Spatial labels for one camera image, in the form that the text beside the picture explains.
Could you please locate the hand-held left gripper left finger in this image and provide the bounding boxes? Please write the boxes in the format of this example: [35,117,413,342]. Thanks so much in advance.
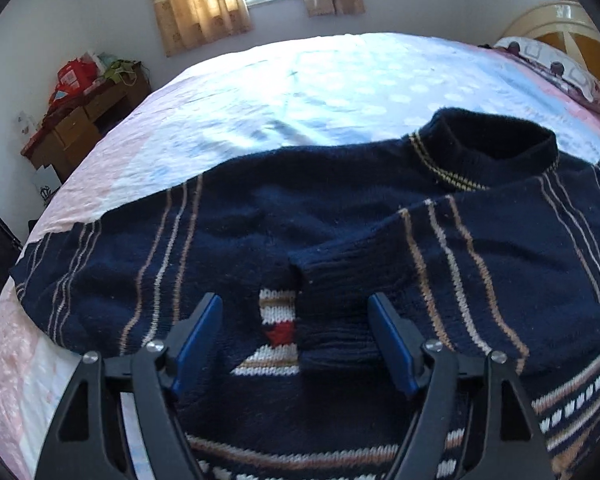
[34,292,224,480]

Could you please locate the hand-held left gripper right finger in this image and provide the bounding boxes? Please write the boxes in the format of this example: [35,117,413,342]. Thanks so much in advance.
[367,292,553,480]

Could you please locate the navy striped knit sweater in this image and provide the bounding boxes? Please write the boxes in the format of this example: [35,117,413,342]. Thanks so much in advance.
[9,106,600,480]

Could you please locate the white paper bag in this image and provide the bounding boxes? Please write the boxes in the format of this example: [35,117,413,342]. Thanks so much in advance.
[34,167,63,204]

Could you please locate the wooden desk with drawers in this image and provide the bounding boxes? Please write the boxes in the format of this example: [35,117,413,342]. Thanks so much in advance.
[21,60,153,183]

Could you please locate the printed blue pink bed sheet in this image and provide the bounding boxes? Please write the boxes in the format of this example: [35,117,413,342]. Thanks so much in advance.
[0,32,600,480]

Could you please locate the green bag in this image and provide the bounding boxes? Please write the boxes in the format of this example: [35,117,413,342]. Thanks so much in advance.
[102,59,143,86]

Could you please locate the patterned white maroon pillow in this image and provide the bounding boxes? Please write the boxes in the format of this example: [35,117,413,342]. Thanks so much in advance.
[492,36,600,111]

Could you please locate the cream and orange headboard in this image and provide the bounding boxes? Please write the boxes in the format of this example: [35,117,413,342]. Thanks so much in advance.
[502,0,600,111]

